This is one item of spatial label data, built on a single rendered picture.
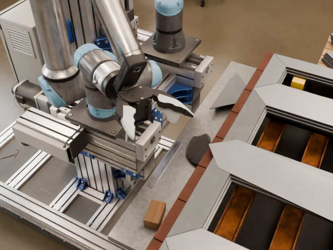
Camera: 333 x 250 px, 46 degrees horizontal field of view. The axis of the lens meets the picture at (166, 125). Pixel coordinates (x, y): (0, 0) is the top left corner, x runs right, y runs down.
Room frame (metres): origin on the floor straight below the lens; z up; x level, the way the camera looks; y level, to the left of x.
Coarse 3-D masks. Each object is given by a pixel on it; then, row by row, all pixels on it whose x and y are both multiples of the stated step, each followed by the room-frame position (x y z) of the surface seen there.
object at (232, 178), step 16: (320, 80) 1.55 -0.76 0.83; (272, 112) 1.32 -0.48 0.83; (288, 112) 1.29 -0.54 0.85; (256, 128) 1.20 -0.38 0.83; (320, 128) 1.21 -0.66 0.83; (288, 160) 1.01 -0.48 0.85; (224, 192) 0.87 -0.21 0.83; (256, 192) 0.88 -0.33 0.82; (304, 208) 0.80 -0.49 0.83; (208, 224) 0.74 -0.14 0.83
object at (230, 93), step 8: (232, 80) 1.69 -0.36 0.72; (240, 80) 1.73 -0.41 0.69; (224, 88) 1.62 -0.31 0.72; (232, 88) 1.62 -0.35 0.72; (240, 88) 1.63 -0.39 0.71; (224, 96) 1.56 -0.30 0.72; (232, 96) 1.56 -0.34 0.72; (216, 104) 1.49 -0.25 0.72; (224, 104) 1.49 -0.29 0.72; (232, 104) 1.50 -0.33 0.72
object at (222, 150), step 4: (232, 140) 1.12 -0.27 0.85; (236, 140) 1.12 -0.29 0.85; (220, 144) 1.09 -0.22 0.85; (224, 144) 1.09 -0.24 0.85; (228, 144) 1.09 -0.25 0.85; (232, 144) 1.09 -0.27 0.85; (216, 148) 1.07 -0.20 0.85; (220, 148) 1.07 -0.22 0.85; (224, 148) 1.07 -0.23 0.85; (228, 148) 1.07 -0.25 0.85; (212, 152) 1.05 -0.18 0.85; (216, 152) 1.05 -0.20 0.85; (220, 152) 1.05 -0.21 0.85; (224, 152) 1.05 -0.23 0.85; (228, 152) 1.05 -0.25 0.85; (216, 156) 1.03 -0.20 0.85; (220, 156) 1.03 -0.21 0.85; (224, 156) 1.03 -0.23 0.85; (216, 160) 1.01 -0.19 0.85; (220, 160) 1.01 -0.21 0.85; (220, 164) 0.99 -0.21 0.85
